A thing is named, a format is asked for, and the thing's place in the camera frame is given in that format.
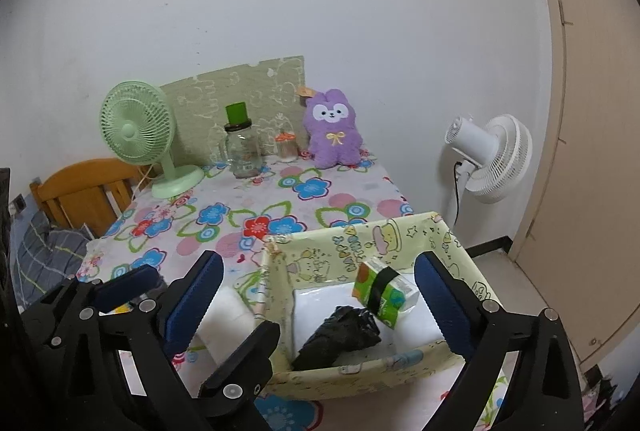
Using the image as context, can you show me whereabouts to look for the purple plush bunny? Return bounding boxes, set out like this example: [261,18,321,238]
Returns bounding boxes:
[302,88,364,170]

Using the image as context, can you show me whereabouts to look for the green packet black band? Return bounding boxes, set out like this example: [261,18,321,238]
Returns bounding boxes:
[352,259,421,329]

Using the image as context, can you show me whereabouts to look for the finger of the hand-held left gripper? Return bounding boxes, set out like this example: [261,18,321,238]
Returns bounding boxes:
[197,321,282,431]
[22,265,163,342]

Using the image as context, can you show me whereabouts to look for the green patterned board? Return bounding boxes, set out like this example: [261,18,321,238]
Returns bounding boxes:
[160,56,306,168]

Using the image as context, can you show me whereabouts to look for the small swab jar orange lid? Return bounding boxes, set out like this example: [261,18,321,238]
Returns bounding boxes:
[275,132,299,162]

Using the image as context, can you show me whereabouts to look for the green desk fan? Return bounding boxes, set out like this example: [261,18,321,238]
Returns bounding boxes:
[98,81,206,200]

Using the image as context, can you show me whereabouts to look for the yellow cartoon pillow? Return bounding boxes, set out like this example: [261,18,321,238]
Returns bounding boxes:
[257,211,503,402]

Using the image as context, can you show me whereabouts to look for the beige wardrobe door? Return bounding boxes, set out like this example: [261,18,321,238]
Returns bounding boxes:
[505,0,640,372]

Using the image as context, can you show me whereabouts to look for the black fan cable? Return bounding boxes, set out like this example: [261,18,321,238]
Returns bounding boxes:
[452,161,463,227]

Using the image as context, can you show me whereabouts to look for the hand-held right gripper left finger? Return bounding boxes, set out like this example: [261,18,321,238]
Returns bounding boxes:
[54,251,224,431]

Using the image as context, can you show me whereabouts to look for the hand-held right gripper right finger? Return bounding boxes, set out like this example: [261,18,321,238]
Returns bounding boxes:
[414,252,586,431]

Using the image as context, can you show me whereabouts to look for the black plastic bag bundle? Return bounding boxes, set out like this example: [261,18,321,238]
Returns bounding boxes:
[291,305,383,371]

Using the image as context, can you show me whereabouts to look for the floral tablecloth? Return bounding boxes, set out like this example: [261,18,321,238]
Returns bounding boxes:
[75,146,506,431]

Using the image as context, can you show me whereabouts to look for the grey plaid bedding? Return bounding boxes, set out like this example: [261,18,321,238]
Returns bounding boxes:
[9,211,96,312]

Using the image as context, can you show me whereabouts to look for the white fan cable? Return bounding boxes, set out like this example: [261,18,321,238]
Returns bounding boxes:
[131,163,157,204]

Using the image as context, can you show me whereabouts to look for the wooden headboard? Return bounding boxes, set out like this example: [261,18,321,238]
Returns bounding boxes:
[31,157,151,239]

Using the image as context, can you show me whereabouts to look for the glass jar green lid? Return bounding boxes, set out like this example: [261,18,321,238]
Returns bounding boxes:
[209,102,264,179]

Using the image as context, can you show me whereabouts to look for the white standing fan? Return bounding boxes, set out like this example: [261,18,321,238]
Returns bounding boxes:
[444,113,534,232]

